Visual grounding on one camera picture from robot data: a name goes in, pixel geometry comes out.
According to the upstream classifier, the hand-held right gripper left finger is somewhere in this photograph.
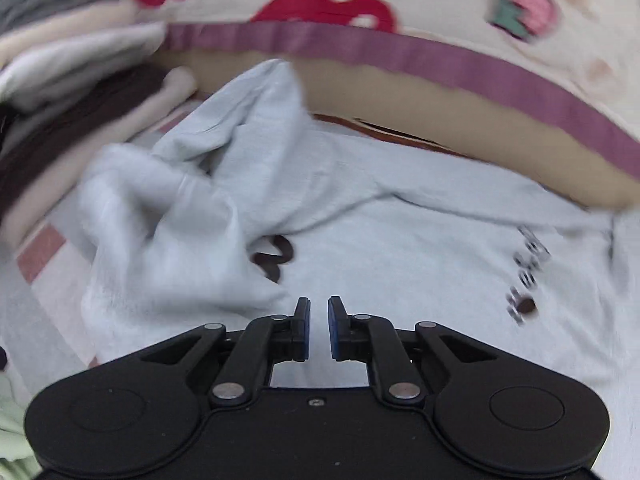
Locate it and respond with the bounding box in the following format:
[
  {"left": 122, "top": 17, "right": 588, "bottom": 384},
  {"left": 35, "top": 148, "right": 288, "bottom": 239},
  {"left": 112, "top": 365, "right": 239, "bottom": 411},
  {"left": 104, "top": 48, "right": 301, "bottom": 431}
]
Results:
[{"left": 114, "top": 297, "right": 312, "bottom": 409}]

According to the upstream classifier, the pile of folded clothes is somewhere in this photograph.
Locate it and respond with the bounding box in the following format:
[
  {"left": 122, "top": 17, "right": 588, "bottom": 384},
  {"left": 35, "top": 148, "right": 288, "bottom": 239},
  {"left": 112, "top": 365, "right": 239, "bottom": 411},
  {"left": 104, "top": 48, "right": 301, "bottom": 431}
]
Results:
[{"left": 0, "top": 0, "right": 201, "bottom": 241}]

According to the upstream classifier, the light blue printed sweatshirt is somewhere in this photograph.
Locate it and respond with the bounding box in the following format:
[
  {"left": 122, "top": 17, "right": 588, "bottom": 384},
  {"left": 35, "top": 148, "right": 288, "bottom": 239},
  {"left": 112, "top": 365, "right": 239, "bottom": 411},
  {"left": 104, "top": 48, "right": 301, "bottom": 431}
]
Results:
[{"left": 80, "top": 58, "right": 640, "bottom": 480}]

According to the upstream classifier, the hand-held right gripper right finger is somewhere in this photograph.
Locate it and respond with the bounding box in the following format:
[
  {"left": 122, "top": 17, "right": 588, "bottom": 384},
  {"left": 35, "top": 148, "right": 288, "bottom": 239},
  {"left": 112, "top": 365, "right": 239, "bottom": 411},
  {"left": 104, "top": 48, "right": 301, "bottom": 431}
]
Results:
[{"left": 327, "top": 296, "right": 501, "bottom": 407}]

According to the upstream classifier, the light green cloth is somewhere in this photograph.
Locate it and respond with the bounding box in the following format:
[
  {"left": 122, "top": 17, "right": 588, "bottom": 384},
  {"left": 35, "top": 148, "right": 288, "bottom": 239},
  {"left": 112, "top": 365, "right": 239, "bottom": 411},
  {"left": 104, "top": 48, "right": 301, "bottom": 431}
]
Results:
[{"left": 0, "top": 370, "right": 38, "bottom": 480}]

